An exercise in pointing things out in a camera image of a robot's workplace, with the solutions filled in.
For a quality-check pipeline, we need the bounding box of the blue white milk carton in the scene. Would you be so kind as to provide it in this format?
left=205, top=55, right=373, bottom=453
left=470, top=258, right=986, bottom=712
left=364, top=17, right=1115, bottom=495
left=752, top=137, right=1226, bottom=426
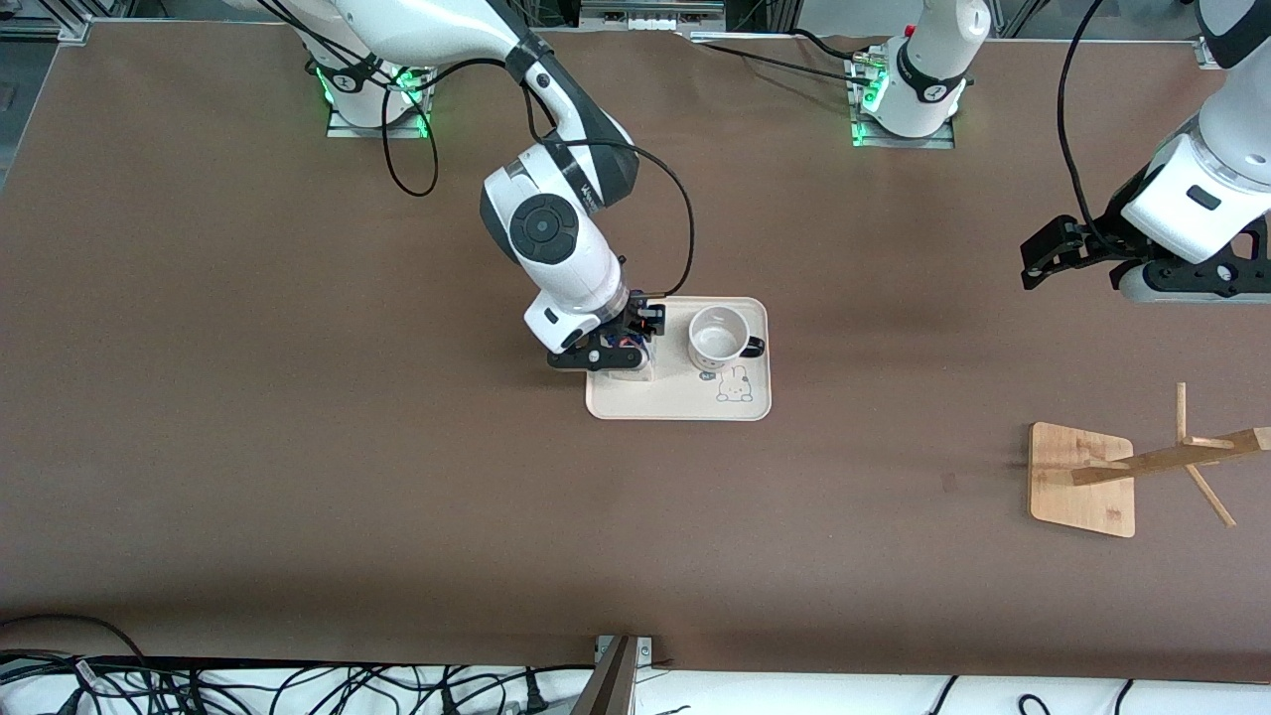
left=608, top=340, right=659, bottom=384

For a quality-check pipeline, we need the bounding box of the white cup black handle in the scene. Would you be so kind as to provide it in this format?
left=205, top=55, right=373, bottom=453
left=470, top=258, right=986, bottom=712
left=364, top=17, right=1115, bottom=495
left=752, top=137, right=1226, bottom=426
left=687, top=305, right=768, bottom=373

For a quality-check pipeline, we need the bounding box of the wooden cup stand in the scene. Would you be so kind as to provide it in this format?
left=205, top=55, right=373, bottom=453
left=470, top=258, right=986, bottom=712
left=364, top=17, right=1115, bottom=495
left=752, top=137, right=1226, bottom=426
left=1028, top=382, right=1271, bottom=539

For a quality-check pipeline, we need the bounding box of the cream rabbit print tray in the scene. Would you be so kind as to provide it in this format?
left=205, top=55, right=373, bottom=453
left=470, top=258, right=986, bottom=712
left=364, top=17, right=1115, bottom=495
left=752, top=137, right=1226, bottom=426
left=586, top=296, right=773, bottom=422

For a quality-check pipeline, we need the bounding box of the aluminium profile bar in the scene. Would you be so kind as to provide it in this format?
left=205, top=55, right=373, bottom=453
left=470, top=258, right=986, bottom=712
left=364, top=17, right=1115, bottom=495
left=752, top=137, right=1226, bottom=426
left=571, top=636, right=654, bottom=715

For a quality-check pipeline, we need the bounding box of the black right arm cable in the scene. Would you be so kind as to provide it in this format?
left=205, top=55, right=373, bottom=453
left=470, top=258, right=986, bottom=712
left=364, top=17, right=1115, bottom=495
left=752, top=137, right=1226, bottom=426
left=382, top=55, right=694, bottom=296

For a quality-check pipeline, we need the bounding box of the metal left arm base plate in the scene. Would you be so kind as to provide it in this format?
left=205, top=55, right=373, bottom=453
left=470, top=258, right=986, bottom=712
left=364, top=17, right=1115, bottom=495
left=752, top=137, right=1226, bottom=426
left=849, top=50, right=956, bottom=150

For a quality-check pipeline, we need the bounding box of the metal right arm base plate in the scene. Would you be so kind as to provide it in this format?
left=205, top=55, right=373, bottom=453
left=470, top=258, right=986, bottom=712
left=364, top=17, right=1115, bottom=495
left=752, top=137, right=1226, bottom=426
left=326, top=60, right=433, bottom=140

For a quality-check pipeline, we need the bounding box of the black cable on table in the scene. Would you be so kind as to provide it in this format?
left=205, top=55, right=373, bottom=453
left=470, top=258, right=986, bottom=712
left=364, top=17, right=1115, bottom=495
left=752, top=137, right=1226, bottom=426
left=690, top=28, right=885, bottom=86

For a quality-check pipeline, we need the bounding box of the black cable tangle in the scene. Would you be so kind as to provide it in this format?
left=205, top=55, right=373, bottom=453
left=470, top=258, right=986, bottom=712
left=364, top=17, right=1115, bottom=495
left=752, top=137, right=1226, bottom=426
left=0, top=650, right=597, bottom=715

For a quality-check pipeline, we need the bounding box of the black arched cable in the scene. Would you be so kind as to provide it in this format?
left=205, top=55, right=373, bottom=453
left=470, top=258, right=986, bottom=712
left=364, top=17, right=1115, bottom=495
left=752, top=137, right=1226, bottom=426
left=0, top=614, right=152, bottom=686

